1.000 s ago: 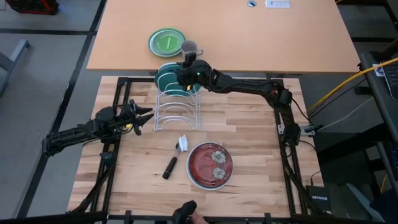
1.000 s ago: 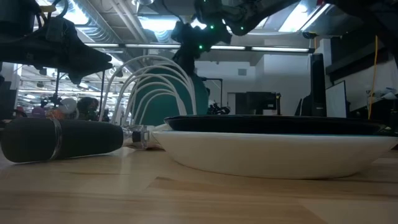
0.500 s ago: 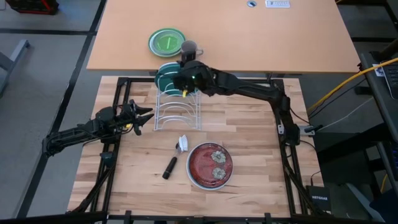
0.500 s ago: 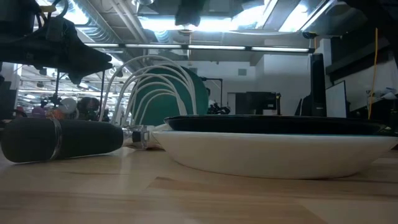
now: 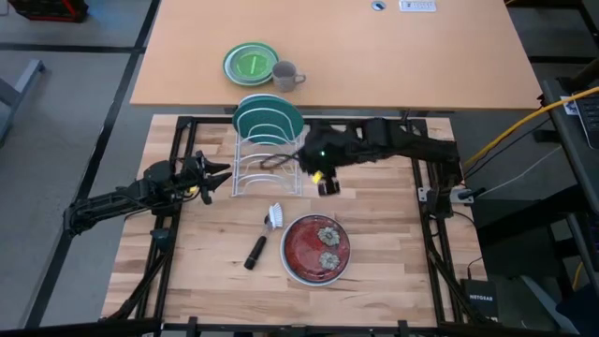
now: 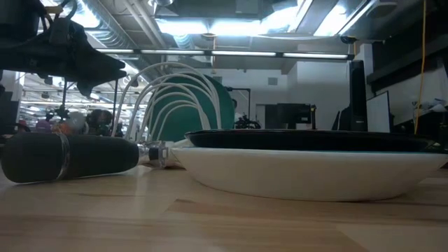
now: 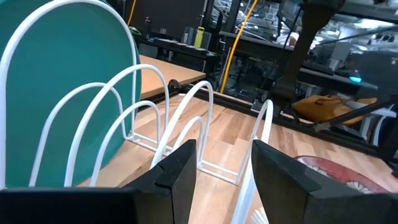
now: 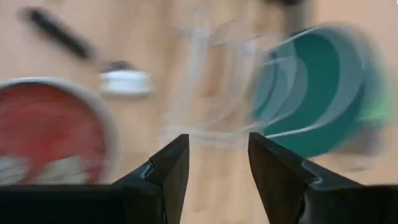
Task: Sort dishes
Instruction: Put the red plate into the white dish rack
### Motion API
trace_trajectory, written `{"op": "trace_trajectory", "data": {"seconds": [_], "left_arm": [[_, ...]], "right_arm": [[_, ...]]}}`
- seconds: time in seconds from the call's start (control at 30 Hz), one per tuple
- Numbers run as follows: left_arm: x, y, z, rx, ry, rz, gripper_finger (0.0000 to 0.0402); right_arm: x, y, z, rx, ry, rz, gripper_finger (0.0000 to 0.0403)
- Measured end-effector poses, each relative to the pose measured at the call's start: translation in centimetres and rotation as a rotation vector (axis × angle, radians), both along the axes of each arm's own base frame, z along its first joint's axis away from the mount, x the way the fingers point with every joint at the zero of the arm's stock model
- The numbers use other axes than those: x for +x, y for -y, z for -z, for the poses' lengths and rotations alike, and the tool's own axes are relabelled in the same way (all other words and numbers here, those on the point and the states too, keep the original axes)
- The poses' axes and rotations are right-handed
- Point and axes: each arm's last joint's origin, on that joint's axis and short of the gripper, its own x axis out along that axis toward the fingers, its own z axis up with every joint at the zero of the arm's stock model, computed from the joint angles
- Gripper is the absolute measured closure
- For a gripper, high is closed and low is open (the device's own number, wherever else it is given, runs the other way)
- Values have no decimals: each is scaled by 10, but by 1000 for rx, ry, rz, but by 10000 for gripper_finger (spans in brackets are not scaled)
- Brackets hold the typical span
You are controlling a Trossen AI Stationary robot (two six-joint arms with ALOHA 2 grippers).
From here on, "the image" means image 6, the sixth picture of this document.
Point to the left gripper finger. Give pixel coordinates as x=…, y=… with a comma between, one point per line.
x=105, y=63
x=105, y=75

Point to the large off-white plate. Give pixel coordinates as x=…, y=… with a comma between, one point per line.
x=308, y=175

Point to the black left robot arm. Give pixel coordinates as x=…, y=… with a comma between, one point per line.
x=17, y=17

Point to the black tripod stand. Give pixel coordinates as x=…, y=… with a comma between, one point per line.
x=64, y=101

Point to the person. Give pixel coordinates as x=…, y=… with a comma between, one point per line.
x=99, y=122

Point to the teal green plate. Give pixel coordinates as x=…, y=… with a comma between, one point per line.
x=185, y=119

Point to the black monitor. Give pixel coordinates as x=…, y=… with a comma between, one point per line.
x=288, y=113

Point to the white panel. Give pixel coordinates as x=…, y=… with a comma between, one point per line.
x=378, y=112

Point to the dark side desk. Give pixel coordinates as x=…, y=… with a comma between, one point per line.
x=430, y=122

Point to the black aluminium rig frame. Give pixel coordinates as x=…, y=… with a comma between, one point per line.
x=358, y=98

